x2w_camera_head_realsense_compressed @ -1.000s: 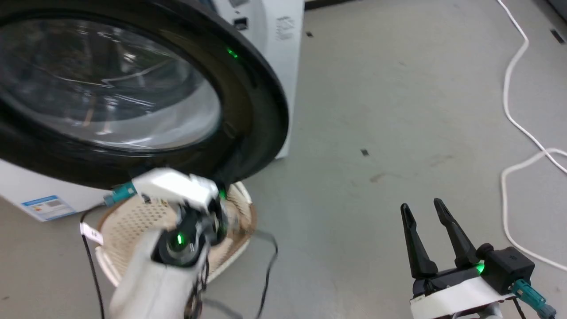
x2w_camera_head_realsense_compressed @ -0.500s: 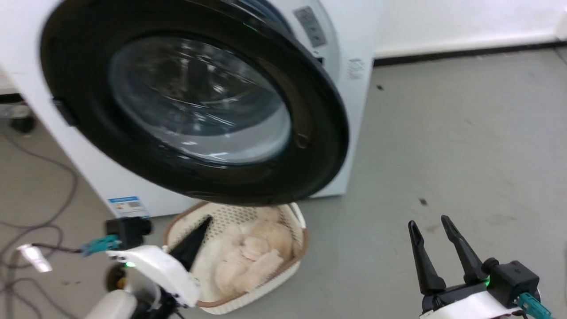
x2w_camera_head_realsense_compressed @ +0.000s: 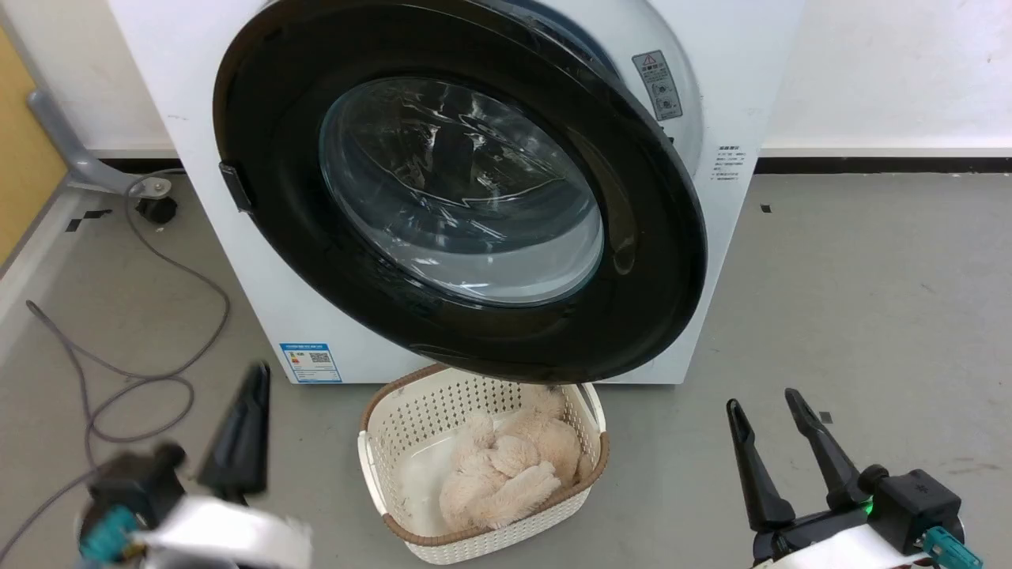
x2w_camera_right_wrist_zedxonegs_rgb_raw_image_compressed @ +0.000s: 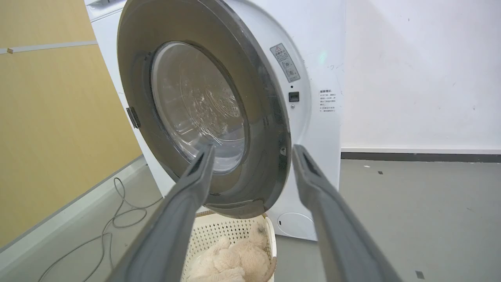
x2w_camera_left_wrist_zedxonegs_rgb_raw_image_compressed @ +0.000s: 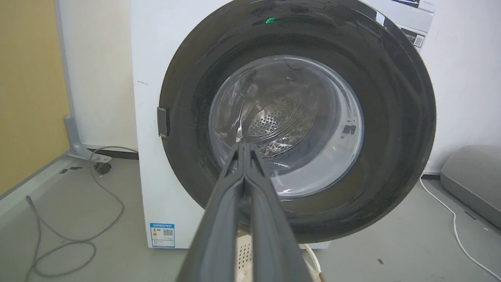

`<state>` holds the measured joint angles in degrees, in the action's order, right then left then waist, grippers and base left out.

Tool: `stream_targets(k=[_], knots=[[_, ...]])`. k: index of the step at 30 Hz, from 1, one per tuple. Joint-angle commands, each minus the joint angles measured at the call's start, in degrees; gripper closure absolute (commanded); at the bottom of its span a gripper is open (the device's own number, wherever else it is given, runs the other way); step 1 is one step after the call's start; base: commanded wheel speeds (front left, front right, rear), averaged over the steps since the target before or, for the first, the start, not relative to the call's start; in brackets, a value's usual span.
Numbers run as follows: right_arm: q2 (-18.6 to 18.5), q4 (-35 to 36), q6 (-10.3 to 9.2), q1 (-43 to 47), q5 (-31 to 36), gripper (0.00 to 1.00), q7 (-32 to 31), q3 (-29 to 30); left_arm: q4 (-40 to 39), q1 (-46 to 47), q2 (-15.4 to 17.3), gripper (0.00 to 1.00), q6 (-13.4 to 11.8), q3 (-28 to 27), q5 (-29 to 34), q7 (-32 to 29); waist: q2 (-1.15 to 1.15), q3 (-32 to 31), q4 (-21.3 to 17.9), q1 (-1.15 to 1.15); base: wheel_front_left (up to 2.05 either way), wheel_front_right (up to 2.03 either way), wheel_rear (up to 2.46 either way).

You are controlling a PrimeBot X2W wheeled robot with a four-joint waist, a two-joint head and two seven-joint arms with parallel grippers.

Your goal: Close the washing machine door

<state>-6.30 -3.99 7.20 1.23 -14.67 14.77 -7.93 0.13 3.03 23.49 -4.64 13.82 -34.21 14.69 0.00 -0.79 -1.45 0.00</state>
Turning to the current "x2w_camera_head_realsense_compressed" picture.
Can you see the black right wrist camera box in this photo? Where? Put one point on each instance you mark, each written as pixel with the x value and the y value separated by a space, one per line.
pixel 917 506

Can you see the grey warning sticker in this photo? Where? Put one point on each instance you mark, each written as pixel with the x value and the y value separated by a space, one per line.
pixel 658 83

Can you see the white front-load washing machine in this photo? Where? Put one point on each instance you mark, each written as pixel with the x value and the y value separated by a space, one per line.
pixel 205 261

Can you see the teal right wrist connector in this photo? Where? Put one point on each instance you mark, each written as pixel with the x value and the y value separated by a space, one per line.
pixel 953 549

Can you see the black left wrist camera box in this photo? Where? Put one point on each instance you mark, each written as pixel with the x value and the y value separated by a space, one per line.
pixel 134 484

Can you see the beige plush toy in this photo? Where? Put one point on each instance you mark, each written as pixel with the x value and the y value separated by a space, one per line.
pixel 514 466

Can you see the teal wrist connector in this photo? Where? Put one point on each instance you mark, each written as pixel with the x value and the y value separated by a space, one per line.
pixel 107 537
pixel 953 549

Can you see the black round washing machine door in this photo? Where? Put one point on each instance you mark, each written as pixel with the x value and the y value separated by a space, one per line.
pixel 640 261

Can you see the blue energy label sticker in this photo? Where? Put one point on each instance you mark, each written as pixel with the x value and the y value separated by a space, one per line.
pixel 310 362

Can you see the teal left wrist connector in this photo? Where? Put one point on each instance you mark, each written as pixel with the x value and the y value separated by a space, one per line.
pixel 107 537

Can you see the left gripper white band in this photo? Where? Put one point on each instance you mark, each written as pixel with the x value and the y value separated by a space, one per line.
pixel 229 537

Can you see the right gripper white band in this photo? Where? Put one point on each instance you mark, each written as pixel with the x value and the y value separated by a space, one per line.
pixel 838 541

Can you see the cream perforated laundry basket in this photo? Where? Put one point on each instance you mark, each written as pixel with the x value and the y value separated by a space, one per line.
pixel 411 419

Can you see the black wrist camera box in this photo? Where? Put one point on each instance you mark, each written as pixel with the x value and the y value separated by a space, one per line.
pixel 917 506
pixel 134 484

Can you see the grey metal leg with caster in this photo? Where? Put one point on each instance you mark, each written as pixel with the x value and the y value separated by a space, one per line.
pixel 59 134

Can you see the yellow wooden panel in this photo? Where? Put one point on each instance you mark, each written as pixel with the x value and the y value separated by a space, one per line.
pixel 24 150

